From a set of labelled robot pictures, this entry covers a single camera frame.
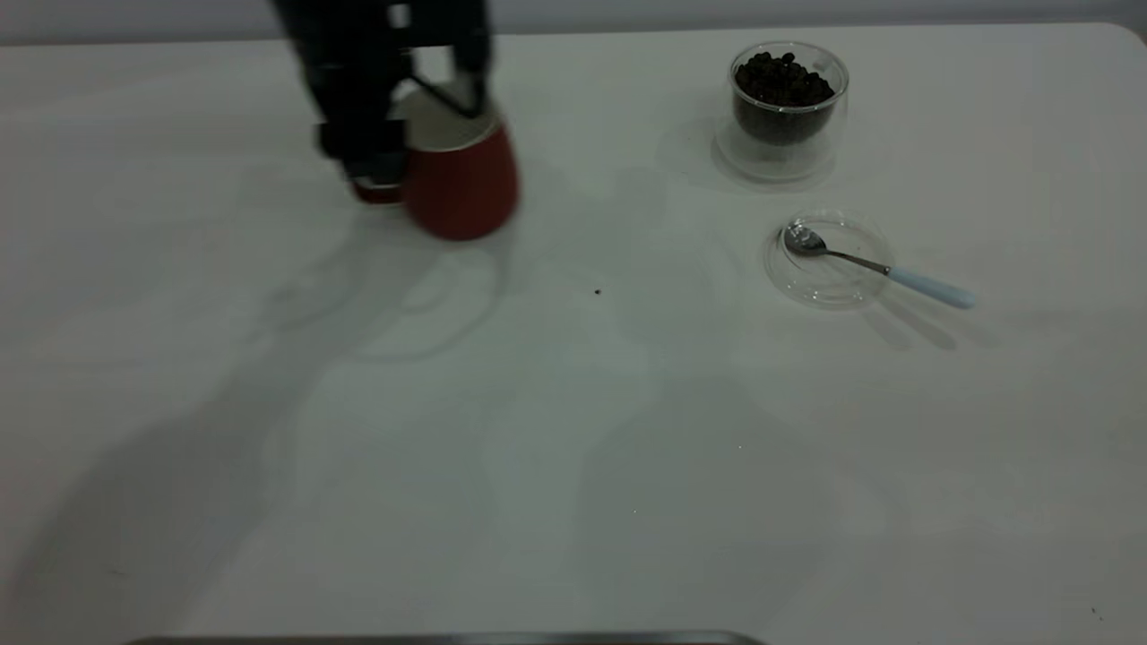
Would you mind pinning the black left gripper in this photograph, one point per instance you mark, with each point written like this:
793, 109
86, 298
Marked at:
349, 27

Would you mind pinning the red ceramic mug white inside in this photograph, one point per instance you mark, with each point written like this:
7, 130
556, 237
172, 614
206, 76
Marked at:
461, 188

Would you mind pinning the clear double-walled glass cup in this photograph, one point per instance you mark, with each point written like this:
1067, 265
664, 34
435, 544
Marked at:
780, 161

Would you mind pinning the clear round glass saucer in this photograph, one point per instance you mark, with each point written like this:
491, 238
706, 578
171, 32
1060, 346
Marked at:
829, 282

